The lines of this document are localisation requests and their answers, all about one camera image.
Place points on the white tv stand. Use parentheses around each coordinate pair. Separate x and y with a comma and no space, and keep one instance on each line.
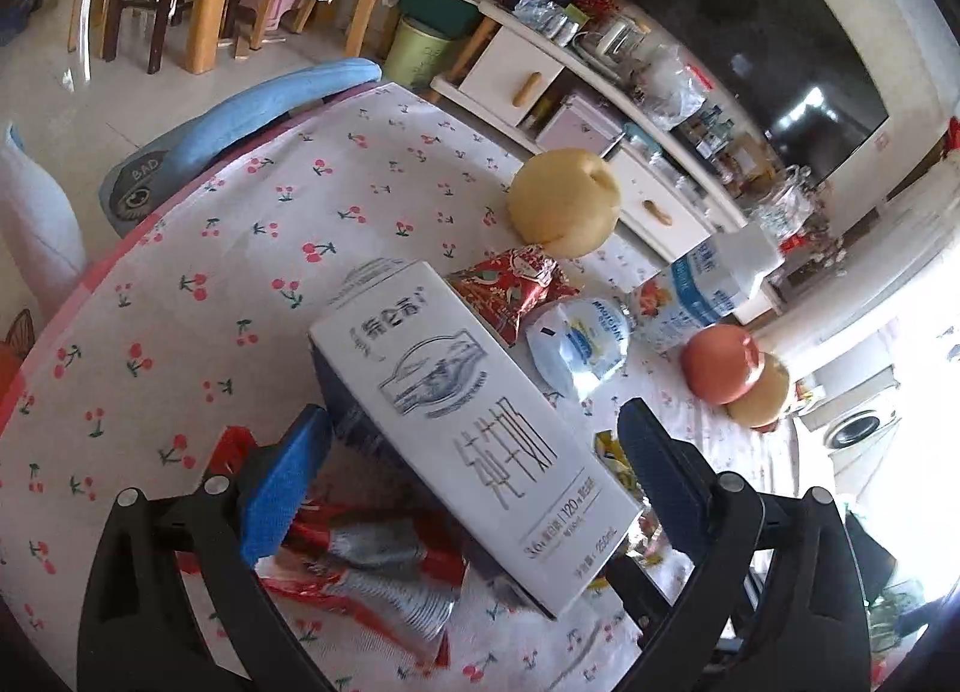
(510,70)

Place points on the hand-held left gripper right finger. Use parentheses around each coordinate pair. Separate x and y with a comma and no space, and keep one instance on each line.
(664,467)

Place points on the white plastic bottle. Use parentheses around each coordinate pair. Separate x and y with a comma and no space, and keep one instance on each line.
(697,295)

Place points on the green waste bin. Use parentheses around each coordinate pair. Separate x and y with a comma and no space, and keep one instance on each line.
(416,51)

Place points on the clear plastic bag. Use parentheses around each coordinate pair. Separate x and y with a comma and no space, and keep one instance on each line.
(675,88)

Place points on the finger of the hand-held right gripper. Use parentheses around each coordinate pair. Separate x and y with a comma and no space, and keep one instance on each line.
(637,591)

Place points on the electric kettle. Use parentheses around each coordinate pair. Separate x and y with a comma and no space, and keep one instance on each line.
(611,44)

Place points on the red plastic wrapper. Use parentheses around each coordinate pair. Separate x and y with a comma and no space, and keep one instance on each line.
(225,452)

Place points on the green storage box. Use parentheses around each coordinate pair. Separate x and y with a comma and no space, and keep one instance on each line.
(439,2)

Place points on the yellow pear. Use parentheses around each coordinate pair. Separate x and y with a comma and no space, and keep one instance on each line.
(769,400)
(562,201)

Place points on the red patterned snack wrapper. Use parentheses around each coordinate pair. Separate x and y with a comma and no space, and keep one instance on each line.
(510,287)

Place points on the white storage box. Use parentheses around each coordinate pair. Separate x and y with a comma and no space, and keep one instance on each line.
(577,126)

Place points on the pink plastic stool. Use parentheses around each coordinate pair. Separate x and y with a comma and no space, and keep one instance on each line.
(266,10)

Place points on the red apple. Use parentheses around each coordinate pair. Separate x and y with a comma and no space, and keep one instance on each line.
(724,366)

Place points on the black television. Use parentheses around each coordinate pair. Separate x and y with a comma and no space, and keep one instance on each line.
(750,40)

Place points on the white milk carton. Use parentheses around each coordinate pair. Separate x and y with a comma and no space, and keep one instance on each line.
(465,422)

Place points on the blue chair cushion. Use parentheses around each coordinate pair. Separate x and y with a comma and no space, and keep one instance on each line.
(225,130)

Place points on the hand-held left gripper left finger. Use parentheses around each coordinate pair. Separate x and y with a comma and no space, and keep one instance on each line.
(289,489)

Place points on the white washing machine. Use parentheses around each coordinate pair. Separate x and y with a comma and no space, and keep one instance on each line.
(855,430)

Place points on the white drink pouch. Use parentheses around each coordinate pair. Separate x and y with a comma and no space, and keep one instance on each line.
(577,347)

